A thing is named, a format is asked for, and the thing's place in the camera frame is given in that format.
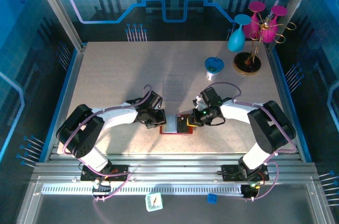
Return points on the red card holder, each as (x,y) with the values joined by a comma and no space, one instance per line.
(169,126)

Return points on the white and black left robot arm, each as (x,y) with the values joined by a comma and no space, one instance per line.
(119,116)

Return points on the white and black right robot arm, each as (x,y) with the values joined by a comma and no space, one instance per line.
(235,111)

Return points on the clear cup with blue lid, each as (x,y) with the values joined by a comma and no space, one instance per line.
(214,65)

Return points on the blue table side trim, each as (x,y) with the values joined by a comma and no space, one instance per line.
(284,89)
(66,89)

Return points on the white square dial tag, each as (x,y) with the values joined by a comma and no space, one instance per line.
(154,202)

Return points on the small blue cube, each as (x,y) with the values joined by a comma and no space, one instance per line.
(212,198)

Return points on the teal wine glass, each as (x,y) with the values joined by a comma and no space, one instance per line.
(236,40)

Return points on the black controller board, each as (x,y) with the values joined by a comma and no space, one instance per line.
(102,189)
(249,191)

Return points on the magenta wine glass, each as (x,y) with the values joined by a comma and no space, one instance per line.
(268,34)
(251,26)

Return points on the aluminium frame rail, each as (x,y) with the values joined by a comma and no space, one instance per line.
(172,165)

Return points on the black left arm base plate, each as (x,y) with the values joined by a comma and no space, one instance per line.
(120,168)

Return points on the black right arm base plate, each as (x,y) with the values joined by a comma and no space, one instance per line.
(227,172)

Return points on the aluminium frame post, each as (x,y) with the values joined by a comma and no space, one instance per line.
(291,9)
(60,12)

